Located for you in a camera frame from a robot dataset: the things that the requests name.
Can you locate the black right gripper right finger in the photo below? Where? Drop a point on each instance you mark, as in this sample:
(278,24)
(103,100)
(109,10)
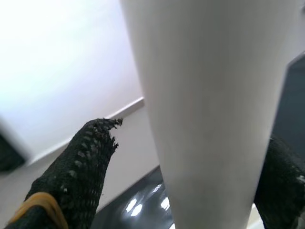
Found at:
(283,186)

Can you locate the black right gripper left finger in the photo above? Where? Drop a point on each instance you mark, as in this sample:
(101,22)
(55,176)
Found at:
(76,179)

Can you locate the white plastic table leg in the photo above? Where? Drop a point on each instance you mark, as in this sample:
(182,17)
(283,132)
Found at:
(209,95)

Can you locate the clear tape cross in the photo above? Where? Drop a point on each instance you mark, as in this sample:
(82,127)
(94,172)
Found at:
(138,202)

